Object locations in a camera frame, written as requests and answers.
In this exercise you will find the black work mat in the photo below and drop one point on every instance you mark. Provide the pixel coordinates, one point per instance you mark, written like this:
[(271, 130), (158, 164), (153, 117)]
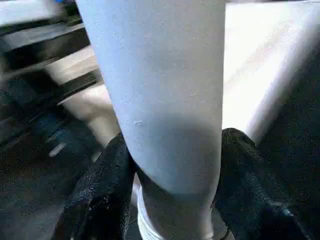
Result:
[(37, 187)]

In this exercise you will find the white plastic table top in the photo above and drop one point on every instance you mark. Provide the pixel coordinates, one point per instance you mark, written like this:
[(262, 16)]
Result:
[(250, 62)]

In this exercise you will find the white plastic table leg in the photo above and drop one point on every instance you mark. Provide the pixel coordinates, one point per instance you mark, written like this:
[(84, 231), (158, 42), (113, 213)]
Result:
[(162, 87)]

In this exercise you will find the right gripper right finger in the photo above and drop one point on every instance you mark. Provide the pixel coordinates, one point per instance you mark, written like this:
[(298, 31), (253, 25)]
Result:
[(250, 195)]

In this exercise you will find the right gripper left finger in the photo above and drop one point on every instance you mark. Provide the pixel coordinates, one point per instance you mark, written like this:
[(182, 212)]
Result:
[(100, 200)]

